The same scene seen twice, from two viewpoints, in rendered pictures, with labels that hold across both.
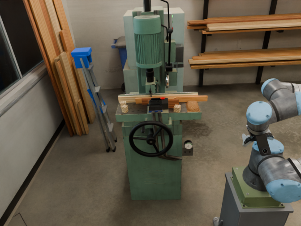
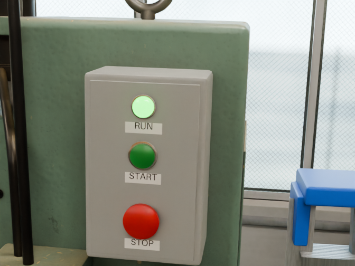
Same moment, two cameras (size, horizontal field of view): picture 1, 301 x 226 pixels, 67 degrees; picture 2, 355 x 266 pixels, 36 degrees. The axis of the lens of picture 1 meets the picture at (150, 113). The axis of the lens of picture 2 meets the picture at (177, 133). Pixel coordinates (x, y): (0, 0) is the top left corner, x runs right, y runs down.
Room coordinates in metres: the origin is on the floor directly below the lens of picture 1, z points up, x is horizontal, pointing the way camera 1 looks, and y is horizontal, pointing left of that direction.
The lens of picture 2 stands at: (1.90, -0.62, 1.53)
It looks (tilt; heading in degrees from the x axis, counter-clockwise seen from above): 13 degrees down; 94
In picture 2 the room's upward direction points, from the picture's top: 2 degrees clockwise
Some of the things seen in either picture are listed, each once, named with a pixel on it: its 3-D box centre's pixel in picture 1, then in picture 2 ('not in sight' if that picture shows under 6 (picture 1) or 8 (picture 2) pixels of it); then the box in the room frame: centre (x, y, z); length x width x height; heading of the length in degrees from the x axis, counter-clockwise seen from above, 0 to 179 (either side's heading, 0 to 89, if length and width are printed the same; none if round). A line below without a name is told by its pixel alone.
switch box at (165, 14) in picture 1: (167, 23); (149, 162); (1.84, -0.17, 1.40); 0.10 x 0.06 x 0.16; 177
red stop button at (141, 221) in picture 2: not in sight; (141, 221); (1.84, -0.21, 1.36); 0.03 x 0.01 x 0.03; 177
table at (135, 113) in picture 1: (158, 112); not in sight; (1.42, -0.06, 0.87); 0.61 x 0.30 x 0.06; 87
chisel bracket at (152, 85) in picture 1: (151, 85); not in sight; (1.55, -0.02, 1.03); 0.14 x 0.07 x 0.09; 177
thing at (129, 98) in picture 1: (157, 97); not in sight; (1.55, -0.06, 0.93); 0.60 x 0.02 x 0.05; 87
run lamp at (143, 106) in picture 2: not in sight; (142, 107); (1.84, -0.20, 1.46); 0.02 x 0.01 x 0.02; 177
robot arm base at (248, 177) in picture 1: (260, 172); not in sight; (0.96, -0.63, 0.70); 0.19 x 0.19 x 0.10
